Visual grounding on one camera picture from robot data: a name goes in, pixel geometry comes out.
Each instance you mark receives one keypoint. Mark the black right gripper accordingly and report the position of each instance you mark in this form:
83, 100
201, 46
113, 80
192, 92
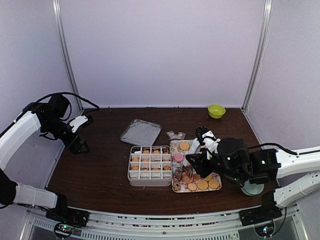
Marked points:
200, 162

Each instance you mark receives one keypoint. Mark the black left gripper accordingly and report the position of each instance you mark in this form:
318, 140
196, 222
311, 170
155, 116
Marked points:
74, 149

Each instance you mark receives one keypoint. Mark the silver serving tongs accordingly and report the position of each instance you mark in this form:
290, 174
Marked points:
178, 168

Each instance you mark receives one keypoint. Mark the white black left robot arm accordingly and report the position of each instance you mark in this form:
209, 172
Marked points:
28, 147

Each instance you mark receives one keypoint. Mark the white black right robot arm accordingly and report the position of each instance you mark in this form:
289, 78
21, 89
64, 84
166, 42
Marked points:
269, 165

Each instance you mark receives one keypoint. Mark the floral rectangular tray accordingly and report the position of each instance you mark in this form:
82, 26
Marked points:
199, 184

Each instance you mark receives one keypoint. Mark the pink sandwich cookie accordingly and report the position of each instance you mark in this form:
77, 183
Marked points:
178, 157

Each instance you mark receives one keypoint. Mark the round tan perforated biscuit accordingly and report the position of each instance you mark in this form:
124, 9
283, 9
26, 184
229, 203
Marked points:
184, 146

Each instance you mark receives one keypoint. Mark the flower shaped brown cookie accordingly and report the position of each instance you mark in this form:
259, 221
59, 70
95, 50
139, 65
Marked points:
176, 186

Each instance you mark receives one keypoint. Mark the clear printed cookie wrappers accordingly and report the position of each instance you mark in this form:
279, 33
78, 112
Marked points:
176, 136

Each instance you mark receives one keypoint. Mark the pale green ceramic bowl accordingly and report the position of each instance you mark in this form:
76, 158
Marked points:
252, 189

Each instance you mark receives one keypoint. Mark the lime green bowl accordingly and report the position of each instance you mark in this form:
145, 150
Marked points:
216, 111

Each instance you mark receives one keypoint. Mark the silver tin lid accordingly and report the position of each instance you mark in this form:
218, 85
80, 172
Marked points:
141, 133

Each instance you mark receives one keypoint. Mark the grey divided cookie tin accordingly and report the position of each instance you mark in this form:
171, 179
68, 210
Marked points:
152, 170

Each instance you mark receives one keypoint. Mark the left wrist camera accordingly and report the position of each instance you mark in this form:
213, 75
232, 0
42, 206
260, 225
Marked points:
81, 121

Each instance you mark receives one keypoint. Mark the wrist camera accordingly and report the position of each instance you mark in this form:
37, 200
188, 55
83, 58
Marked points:
233, 153
81, 121

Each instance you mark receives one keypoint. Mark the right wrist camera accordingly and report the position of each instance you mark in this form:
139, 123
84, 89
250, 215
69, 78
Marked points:
233, 153

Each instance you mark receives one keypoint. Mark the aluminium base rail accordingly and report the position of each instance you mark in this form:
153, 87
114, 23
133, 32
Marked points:
221, 225

